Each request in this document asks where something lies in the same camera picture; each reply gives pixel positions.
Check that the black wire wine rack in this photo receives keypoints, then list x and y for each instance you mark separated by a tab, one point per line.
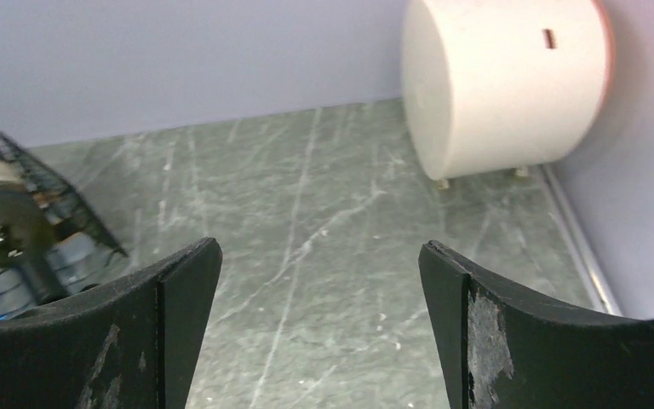
66	209

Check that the green wine bottle black neck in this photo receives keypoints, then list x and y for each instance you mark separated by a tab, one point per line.
24	228

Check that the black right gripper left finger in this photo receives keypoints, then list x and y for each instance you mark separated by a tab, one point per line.
133	342

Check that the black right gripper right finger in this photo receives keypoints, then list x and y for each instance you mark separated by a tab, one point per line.
503	345

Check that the cream cylindrical container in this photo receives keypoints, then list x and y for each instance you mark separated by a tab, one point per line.
495	85

